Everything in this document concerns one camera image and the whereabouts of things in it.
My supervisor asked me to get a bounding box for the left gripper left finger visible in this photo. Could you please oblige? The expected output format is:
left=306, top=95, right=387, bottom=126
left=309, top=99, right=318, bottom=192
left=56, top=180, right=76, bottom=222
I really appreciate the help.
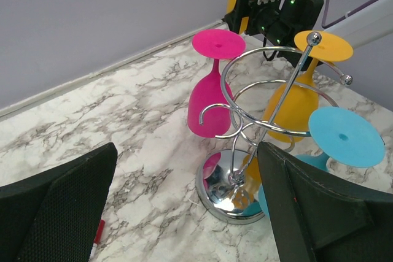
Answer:
left=1, top=142, right=118, bottom=261

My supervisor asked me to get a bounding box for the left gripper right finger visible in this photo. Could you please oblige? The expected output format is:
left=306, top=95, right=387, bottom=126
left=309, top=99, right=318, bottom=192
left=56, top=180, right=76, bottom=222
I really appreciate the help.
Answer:
left=257, top=142, right=392, bottom=261

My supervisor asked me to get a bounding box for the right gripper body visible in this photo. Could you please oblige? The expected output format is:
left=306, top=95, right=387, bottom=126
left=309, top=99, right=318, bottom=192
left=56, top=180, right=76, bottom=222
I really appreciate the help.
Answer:
left=223, top=0, right=292, bottom=41

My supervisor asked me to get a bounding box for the yellow wine glass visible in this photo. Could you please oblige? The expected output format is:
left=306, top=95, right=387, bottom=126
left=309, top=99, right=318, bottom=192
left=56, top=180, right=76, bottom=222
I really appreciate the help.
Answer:
left=262, top=30, right=354, bottom=143
left=225, top=0, right=257, bottom=36

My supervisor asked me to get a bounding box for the blue wine glass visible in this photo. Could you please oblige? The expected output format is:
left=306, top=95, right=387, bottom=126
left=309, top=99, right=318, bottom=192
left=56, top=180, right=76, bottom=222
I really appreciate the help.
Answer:
left=242, top=106, right=386, bottom=218

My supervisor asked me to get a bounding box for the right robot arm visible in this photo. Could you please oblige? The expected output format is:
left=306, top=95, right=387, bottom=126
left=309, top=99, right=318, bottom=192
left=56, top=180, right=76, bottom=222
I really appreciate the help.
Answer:
left=223, top=0, right=381, bottom=47

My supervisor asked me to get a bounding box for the pink wine glass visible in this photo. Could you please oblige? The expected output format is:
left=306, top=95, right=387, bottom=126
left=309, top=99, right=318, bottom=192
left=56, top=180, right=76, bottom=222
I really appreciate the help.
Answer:
left=187, top=29, right=246, bottom=138

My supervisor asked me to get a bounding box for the chrome wine glass rack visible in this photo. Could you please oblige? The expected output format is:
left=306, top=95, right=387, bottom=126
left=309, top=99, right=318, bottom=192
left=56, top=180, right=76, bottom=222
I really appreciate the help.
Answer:
left=196, top=31, right=354, bottom=225

